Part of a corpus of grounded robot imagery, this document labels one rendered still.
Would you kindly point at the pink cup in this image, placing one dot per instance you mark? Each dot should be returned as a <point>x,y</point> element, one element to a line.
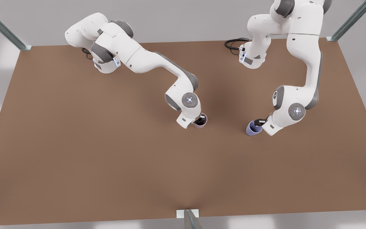
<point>201,124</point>

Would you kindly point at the purple cup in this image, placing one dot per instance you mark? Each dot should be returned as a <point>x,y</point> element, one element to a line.
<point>252,128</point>

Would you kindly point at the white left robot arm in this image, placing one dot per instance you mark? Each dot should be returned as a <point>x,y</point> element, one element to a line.
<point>307,47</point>

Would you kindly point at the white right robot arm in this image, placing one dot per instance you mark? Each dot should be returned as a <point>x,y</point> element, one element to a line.
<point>145,58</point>

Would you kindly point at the silver frame post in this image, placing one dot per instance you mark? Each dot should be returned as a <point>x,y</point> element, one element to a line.
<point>351,20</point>
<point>2,28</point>
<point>189,218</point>

